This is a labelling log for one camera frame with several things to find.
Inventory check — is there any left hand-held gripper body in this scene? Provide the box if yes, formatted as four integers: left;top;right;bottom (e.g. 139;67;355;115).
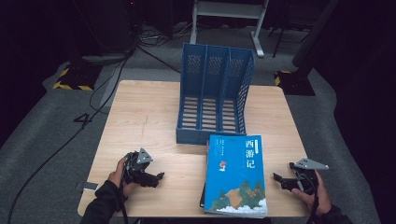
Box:
122;147;160;187

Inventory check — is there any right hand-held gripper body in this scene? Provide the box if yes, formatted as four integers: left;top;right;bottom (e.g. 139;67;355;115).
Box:
289;158;330;194

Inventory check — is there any black book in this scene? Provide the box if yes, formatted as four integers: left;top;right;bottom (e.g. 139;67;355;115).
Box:
199;183;207;209

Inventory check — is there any blue plastic file rack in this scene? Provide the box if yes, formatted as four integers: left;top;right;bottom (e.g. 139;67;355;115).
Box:
176;42;256;146

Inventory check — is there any person's left hand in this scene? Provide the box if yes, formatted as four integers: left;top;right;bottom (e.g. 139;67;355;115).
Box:
106;156;138;198

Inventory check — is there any person's right hand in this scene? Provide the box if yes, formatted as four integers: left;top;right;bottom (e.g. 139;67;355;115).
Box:
290;170;332;217

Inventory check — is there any grey tape piece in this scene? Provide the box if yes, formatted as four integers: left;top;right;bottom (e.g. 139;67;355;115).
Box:
75;181;100;192

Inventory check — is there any black yellow striped base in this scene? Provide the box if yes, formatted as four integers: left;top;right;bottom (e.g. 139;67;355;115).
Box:
51;62;102;91
274;69;316;97

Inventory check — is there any black tripod stand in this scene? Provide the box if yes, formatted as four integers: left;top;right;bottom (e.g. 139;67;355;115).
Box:
272;18;312;59

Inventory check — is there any dark slanted pole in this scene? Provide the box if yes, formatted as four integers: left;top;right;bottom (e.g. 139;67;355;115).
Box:
291;0;340;68

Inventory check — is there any large dark box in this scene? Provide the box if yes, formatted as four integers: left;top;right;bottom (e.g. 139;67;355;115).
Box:
71;0;138;54

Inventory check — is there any white metal stand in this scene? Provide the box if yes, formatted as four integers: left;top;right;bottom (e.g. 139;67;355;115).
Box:
190;0;271;59

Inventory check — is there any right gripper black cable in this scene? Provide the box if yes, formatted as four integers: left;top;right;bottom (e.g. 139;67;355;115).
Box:
311;174;320;224

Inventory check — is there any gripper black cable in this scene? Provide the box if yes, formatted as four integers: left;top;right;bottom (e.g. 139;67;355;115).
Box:
118;183;129;224
311;174;320;224

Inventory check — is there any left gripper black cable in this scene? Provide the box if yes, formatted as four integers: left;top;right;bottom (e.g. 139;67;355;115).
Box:
118;183;129;224

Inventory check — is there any looped black floor cable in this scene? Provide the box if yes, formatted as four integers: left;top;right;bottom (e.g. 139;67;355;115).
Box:
89;57;130;115

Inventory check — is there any long black floor cable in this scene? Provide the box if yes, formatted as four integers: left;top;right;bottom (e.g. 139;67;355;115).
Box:
7;52;134;224

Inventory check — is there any straight black floor cable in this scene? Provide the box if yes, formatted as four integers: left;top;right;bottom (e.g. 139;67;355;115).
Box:
136;46;182;74

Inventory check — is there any bundle of floor cables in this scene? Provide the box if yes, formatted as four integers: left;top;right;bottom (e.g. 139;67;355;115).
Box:
136;21;194;48

